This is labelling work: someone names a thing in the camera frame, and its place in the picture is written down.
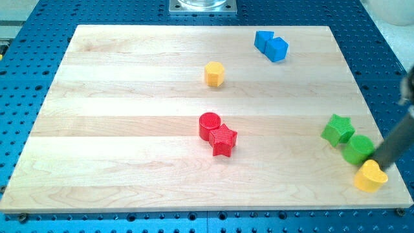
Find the red star block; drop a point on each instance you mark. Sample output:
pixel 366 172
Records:
pixel 222 140

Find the red cylinder block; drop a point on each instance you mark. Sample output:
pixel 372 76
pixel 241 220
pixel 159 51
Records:
pixel 207 122

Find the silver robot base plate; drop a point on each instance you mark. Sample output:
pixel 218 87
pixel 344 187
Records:
pixel 202 7

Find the grey pusher rod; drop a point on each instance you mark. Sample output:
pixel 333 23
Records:
pixel 400 139

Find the green cylinder block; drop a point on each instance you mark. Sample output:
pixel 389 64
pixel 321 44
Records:
pixel 358 149

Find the yellow heart block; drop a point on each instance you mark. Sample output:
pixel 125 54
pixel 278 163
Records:
pixel 370 178

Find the blue cube block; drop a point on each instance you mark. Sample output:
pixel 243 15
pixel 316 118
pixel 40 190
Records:
pixel 276 49

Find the yellow hexagon block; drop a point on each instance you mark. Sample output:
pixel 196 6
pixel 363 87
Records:
pixel 214 74

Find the white round container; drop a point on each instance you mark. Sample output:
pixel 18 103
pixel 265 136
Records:
pixel 395 12

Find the green star block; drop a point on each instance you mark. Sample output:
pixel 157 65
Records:
pixel 338 130

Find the wooden board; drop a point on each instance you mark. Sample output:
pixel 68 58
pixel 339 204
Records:
pixel 119 128

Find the blue pentagon block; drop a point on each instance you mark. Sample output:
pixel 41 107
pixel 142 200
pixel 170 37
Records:
pixel 261 38

